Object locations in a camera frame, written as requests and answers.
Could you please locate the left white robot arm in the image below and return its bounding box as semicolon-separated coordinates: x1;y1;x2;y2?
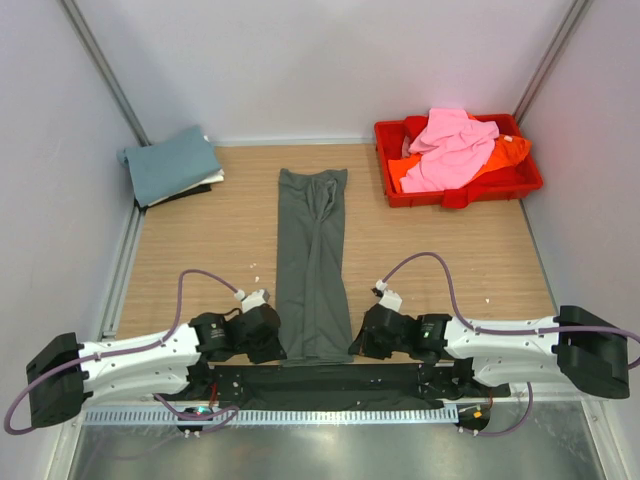
26;303;286;429

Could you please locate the orange t shirt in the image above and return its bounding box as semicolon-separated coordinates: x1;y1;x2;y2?
388;108;531;193

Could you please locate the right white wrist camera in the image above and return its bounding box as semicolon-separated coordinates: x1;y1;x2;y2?
372;279;403;313

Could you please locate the aluminium front rail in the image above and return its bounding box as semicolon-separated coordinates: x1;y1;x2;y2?
102;383;587;403

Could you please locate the folded black t shirt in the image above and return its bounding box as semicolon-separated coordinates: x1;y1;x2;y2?
158;184;211;204

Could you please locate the pink t shirt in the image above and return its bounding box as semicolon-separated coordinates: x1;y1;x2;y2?
400;108;500;193

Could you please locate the red plastic bin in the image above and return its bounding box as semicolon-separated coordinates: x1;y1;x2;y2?
374;113;543;209

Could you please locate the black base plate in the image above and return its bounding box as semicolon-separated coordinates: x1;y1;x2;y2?
165;360;511;411

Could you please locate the slotted cable duct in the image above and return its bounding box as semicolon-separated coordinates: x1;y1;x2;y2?
84;404;459;427

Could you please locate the folded blue t shirt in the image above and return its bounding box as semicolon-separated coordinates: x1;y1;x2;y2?
117;126;224;207

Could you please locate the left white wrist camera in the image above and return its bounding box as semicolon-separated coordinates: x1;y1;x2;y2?
234;289;270;313

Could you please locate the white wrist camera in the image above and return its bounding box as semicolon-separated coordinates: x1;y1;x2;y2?
234;289;270;313
372;279;403;313

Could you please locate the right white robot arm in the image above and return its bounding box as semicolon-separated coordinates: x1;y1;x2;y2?
349;303;630;399

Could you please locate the grey t shirt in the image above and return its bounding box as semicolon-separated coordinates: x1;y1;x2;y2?
276;169;353;367

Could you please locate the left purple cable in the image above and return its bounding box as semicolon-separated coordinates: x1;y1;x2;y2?
2;269;246;436

